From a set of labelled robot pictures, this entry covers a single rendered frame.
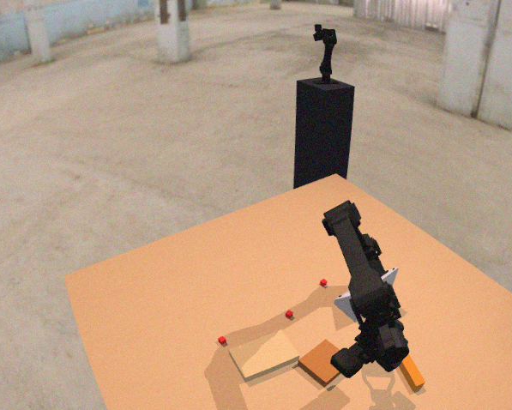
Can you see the brown square block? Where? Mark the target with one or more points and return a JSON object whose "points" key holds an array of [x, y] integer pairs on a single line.
{"points": [[317, 363]]}

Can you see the orange rectangular bar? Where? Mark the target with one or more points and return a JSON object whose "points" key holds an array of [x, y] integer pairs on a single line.
{"points": [[411, 373]]}

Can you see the tan wooden board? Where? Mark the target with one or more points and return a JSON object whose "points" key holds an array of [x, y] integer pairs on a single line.
{"points": [[264, 355]]}

